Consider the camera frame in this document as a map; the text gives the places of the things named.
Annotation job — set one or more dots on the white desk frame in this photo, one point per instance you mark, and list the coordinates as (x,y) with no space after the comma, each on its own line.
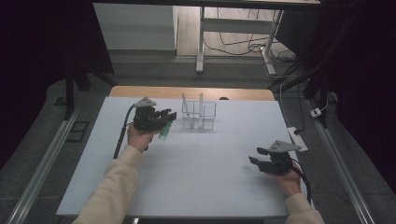
(236,26)

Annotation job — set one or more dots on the person's right hand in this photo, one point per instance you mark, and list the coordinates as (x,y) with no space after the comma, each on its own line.
(289,183)

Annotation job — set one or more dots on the white and green glue stick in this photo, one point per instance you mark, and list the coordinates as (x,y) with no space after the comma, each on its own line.
(166,131)

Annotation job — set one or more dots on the white power strip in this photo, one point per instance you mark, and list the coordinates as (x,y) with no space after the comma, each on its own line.
(297,137)

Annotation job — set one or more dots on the white table mat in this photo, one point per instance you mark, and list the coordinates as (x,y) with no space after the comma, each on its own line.
(193,186)

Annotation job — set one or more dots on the white plug adapter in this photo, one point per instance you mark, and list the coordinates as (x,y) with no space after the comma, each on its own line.
(316,112)

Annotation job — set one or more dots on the black metal stand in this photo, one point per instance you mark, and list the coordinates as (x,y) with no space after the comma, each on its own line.
(69,93)
(314,84)

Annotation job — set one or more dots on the aluminium rail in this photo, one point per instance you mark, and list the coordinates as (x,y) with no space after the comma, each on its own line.
(342,168)
(40,174)

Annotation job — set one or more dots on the black rectangular frame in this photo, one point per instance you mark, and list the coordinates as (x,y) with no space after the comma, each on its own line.
(77,137)

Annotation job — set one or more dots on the clear acrylic pen holder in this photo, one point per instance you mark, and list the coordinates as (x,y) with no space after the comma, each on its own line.
(199,115)

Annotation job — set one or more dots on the person's left hand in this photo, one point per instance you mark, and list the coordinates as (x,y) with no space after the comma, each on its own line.
(140,138)

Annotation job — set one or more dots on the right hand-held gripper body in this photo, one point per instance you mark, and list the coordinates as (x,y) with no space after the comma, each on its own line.
(277,163)

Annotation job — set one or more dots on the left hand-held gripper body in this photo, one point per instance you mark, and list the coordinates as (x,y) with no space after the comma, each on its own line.
(146,119)

